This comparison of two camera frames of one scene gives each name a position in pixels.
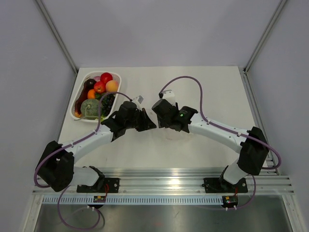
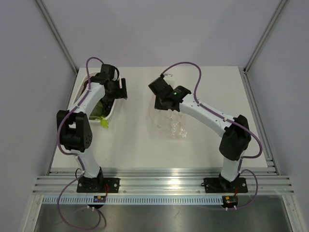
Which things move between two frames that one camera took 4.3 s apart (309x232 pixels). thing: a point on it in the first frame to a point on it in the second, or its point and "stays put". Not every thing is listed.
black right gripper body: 162,123 to 159,104
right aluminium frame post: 280,7 stays put
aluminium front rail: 180,181 stays put
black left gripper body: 131,123 to 114,93
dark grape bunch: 107,100 stays put
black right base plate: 217,185 stays put
